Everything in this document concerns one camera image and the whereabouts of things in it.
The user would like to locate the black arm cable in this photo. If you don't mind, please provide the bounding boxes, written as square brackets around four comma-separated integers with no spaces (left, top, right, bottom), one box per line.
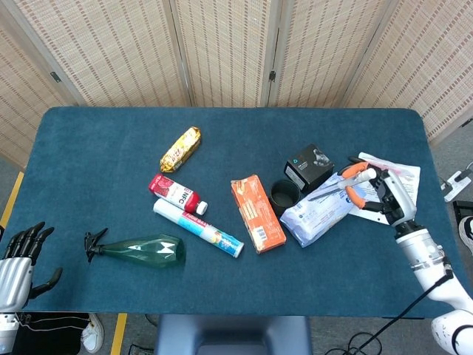
[364,268,455,345]

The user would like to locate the white sneaker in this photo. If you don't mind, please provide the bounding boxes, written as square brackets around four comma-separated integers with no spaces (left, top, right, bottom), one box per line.
[81,313,105,354]

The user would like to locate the black floor box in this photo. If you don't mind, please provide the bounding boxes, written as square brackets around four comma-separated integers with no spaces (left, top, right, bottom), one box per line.
[452,200,473,223]

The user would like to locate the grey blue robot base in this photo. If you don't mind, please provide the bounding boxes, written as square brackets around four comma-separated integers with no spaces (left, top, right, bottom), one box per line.
[153,314,313,355]

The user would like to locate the black trouser leg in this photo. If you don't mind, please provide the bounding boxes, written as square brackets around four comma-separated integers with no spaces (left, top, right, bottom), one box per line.
[13,313,90,355]

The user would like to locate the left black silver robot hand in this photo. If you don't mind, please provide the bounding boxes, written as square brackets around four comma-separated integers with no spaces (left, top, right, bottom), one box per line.
[0,220,64,315]

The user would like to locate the blue white plastic package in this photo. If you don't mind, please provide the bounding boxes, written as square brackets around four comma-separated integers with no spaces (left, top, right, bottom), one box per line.
[279,170,361,249]

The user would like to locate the white printed document pouch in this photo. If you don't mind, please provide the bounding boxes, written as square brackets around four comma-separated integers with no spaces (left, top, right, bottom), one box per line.
[349,152,421,225]

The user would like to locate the yellow floor tape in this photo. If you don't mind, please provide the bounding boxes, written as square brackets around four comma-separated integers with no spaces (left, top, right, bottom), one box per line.
[0,172,25,227]
[110,313,129,355]

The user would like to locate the black round cup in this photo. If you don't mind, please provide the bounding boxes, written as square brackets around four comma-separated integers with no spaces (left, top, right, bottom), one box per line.
[269,179,301,217]

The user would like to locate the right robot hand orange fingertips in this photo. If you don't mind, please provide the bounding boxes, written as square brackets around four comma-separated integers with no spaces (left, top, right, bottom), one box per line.
[339,157,418,227]

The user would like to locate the orange cardboard box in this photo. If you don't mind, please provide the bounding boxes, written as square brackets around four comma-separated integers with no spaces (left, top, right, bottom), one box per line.
[231,174,287,255]

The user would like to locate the black white shoe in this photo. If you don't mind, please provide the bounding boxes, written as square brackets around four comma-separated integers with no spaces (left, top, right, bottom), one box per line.
[457,216,473,242]

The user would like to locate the blue felt table cover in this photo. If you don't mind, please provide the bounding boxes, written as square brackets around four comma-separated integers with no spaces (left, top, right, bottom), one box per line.
[7,106,461,320]

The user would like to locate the black cardboard product box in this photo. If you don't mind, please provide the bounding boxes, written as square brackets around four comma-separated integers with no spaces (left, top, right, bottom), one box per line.
[283,143,336,195]

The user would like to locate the gold snack packet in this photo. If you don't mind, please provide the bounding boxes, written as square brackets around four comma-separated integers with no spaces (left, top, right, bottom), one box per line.
[159,126,203,174]

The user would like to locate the black floor cable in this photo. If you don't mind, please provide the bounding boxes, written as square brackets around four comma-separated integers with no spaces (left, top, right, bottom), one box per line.
[321,331,384,355]

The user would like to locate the woven folding screen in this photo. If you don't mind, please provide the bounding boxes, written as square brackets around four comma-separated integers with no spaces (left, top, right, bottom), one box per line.
[0,0,473,169]

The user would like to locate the white power strip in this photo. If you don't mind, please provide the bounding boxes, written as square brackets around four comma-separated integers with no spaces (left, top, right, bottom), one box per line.
[441,160,473,203]

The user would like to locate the green spray bottle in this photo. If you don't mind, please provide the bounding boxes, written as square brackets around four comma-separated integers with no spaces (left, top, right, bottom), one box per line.
[84,227,186,268]

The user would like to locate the red juice bottle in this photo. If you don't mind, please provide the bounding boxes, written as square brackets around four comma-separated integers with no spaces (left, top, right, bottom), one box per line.
[148,173,209,215]

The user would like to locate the white tablet tube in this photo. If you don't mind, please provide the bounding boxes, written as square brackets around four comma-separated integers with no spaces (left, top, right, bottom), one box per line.
[152,198,245,259]

